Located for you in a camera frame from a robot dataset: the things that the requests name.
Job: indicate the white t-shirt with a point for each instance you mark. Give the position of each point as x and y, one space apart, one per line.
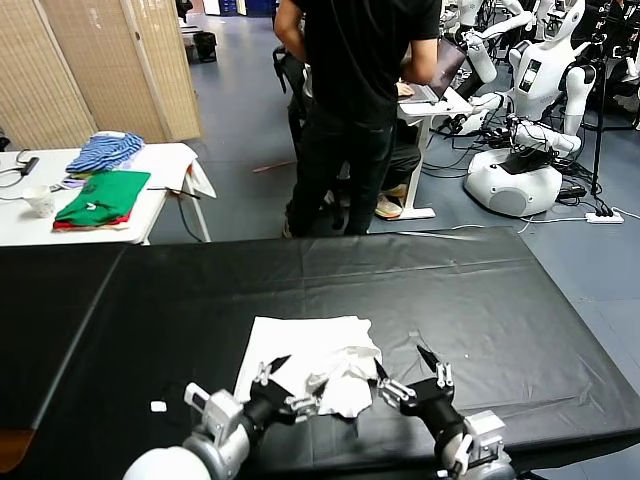
300 345

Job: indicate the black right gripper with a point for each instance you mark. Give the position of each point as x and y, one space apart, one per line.
435 405

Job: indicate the purple garment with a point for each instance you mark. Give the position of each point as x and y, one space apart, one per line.
72 182

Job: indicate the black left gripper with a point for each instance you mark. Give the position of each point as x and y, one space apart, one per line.
267 400

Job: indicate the white draped cloth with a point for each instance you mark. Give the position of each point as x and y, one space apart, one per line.
165 165

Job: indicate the white power strip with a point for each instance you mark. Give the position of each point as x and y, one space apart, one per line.
605 217

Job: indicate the green t-shirt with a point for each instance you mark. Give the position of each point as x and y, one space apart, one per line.
110 192

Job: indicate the grey laptop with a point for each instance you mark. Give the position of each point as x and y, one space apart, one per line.
447 65

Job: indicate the bamboo folding screen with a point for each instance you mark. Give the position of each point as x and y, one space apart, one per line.
100 65

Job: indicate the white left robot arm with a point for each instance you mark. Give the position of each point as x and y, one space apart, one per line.
200 455

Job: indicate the black table cover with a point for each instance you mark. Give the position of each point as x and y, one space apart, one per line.
500 300

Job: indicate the small white scrap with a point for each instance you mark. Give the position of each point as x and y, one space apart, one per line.
158 405

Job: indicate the blue striped garment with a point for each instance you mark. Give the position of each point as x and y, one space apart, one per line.
107 150

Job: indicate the black tripod stand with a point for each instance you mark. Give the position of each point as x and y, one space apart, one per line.
598 125

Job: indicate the red garment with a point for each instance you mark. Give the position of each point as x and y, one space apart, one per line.
85 226

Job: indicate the standing person in black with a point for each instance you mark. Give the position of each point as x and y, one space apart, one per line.
360 75

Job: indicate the white humanoid robot with base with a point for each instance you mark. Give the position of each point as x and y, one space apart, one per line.
540 75

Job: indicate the small white desk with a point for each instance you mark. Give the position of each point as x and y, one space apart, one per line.
425 150

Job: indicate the black power adapter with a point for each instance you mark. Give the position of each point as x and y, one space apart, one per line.
30 165

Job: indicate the white paper cup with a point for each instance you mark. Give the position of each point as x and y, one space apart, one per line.
41 202

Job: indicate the white folding table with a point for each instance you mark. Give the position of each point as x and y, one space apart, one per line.
20 225

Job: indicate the black trash bin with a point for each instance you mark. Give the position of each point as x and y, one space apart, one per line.
205 47

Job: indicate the seated person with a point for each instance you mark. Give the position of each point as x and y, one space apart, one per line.
402 160

